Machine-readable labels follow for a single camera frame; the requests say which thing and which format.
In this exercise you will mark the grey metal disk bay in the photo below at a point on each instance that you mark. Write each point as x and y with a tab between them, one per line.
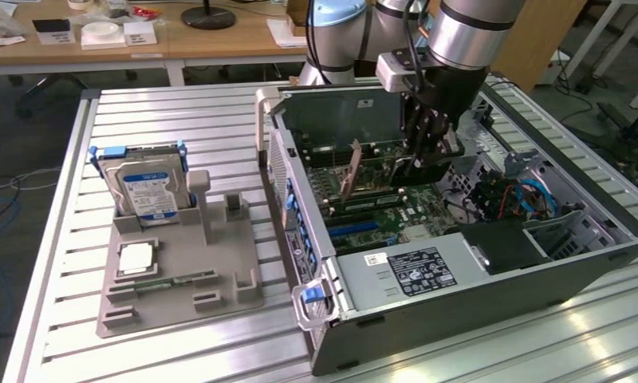
575	239

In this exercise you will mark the perforated metal drive cage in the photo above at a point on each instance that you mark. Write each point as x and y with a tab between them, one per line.
468	171

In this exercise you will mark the blue plastic case latch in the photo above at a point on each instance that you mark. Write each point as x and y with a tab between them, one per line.
312	296

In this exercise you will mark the grey plastic parts rack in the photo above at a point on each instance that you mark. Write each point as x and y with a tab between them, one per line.
180	303

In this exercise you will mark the black round lamp base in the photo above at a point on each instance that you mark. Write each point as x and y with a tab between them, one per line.
208	18

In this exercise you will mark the beige tape roll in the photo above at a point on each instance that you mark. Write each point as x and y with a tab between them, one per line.
79	4

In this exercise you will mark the silver CPU chip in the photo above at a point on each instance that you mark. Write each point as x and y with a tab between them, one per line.
139	259

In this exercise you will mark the grey power supply unit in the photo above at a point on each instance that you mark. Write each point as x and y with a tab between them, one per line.
404	275

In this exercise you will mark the wooden desk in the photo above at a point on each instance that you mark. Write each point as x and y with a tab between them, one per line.
59	54

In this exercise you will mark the black stand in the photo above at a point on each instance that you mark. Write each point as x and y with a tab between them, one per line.
612	111

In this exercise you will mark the white paper label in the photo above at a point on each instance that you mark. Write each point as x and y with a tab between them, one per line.
5	41

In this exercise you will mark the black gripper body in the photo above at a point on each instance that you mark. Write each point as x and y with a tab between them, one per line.
452	91

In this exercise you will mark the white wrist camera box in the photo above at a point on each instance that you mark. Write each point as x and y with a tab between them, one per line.
396	73

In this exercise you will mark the dark grey open PC case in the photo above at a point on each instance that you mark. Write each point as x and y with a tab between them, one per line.
457	319

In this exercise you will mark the Nvidia graphics card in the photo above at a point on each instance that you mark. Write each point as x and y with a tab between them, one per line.
372	171

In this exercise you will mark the hard disk with blue carrier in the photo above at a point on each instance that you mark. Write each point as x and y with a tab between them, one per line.
144	191

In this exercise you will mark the white table frame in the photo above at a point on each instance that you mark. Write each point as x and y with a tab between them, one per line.
624	40

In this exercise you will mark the brown cardboard box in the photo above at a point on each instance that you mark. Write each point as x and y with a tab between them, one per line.
299	12

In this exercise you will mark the white case sticker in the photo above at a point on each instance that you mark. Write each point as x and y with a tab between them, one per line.
365	103

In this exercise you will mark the red packet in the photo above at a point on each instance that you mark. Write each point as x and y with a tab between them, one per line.
144	13

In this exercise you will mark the plain white box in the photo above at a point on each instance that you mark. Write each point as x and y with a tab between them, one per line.
140	34

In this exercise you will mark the wooden cabinet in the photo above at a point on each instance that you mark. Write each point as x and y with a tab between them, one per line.
553	32

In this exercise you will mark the white paper stack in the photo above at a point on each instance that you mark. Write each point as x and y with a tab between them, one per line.
284	36

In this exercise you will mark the black chair base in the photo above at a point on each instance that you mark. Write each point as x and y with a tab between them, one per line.
37	89

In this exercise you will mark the small silver chipset heatsink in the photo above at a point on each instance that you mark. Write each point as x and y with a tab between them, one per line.
417	233

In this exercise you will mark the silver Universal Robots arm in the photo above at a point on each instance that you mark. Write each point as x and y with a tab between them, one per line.
473	36

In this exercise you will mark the green RAM stick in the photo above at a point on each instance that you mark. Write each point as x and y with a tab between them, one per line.
164	282

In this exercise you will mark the clear plastic bag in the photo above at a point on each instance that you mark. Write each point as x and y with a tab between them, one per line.
0	22

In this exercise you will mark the green Dell motherboard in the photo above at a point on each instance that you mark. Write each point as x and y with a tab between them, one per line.
415	207

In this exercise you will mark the white box with black lid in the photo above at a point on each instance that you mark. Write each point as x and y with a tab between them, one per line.
53	32

